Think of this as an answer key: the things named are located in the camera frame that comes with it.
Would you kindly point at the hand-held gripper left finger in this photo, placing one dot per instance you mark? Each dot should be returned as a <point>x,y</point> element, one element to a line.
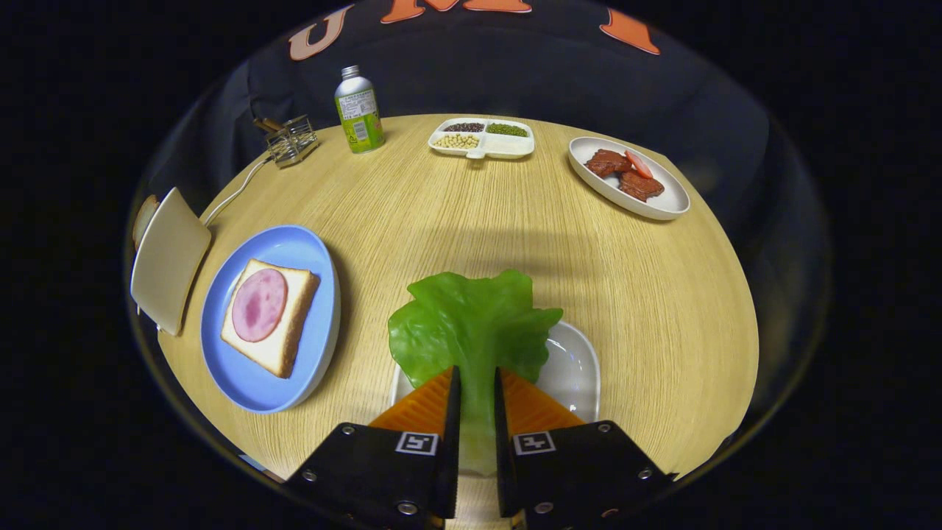
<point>450,442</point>

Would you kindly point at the red sausage slice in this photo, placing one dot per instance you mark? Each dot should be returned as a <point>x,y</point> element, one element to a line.
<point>639,164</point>

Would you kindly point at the white oval plate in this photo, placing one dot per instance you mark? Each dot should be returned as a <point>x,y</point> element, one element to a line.
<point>670,199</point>

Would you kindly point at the green bottle with silver cap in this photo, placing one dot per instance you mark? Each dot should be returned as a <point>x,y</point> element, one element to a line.
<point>360,121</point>

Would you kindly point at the pile of green beans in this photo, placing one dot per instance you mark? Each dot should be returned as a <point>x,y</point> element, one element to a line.
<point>506,130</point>

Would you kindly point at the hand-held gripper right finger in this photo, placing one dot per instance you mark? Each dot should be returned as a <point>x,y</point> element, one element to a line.
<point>503,442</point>

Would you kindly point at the small white square plate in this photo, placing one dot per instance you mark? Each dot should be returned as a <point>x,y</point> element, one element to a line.
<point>570,368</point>

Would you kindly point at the white divided dish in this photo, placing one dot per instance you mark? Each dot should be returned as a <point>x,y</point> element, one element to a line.
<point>511,146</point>

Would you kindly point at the pink ham slice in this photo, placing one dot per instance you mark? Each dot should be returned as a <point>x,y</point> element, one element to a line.
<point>259,305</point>

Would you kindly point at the white bread slice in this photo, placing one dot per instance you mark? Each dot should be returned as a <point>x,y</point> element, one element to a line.
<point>283,355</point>

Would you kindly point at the green lettuce leaf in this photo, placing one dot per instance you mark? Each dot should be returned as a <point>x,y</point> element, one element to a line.
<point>471,324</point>

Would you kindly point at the pile of yellow soybeans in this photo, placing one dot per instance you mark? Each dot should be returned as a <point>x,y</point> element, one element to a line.
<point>456,141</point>

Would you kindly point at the pile of red beans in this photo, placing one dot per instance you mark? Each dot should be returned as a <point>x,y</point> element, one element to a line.
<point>464,127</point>

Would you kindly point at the brown meat piece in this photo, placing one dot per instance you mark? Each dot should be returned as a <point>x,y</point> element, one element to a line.
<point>642,186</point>
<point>605,162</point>

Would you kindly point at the brown toast slice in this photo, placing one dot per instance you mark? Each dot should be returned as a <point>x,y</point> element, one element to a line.
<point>143,221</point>

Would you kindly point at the blue round plate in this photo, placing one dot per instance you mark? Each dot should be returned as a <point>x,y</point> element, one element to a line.
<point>294,243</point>

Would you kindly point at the white toaster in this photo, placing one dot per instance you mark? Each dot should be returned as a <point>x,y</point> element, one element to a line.
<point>169,258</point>

